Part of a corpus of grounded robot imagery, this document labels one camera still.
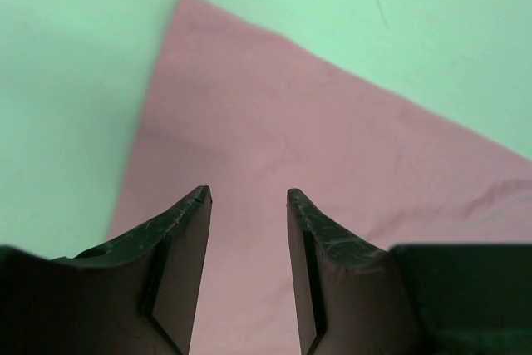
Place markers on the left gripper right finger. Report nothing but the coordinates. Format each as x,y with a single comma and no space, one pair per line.
351,297

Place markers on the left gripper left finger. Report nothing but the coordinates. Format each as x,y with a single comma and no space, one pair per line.
134,294

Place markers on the pink t shirt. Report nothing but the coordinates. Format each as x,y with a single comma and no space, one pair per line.
251,115

